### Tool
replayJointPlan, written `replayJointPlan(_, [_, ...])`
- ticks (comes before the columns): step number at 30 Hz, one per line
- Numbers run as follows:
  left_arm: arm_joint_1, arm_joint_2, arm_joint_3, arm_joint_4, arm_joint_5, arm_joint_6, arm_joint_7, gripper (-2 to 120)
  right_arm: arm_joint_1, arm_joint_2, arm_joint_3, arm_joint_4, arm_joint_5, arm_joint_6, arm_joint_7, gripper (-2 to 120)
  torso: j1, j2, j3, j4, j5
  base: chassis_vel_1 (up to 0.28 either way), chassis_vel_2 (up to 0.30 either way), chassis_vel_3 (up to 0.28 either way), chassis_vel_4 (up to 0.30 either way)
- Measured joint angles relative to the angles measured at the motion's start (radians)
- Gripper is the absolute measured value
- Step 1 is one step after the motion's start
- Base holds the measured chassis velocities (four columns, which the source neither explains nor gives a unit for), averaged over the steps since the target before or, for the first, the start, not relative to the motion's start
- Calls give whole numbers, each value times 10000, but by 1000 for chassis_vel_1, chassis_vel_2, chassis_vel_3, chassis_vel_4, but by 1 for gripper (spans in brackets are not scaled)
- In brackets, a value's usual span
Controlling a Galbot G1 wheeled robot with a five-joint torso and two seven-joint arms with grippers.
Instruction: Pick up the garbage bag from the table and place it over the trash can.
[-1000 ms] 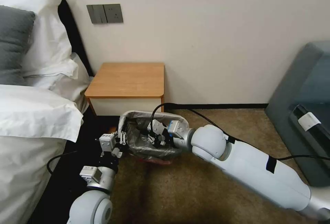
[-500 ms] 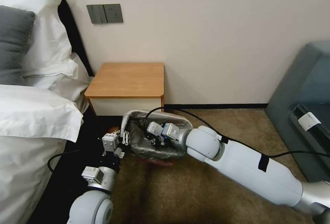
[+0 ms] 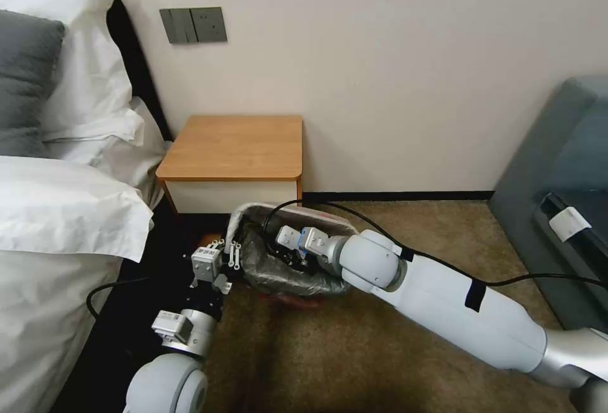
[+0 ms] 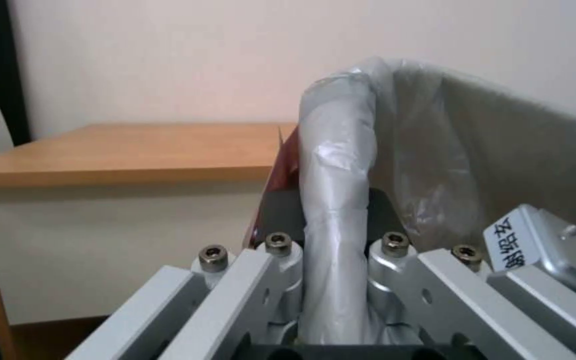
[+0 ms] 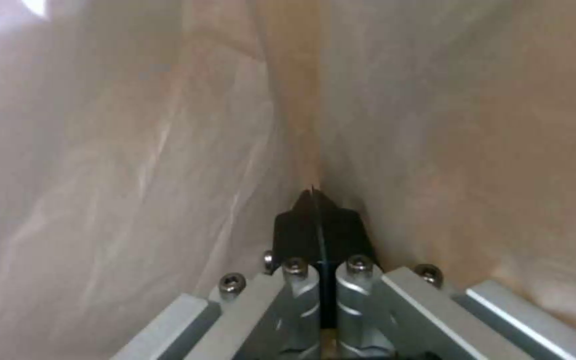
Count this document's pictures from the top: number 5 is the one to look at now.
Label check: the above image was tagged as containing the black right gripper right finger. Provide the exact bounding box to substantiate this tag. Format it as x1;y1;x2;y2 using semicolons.
314;190;576;360

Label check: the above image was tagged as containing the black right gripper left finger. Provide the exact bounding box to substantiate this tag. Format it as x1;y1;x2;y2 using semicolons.
111;190;325;360

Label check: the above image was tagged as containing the translucent white garbage bag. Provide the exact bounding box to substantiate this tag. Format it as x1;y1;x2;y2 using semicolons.
0;0;576;360

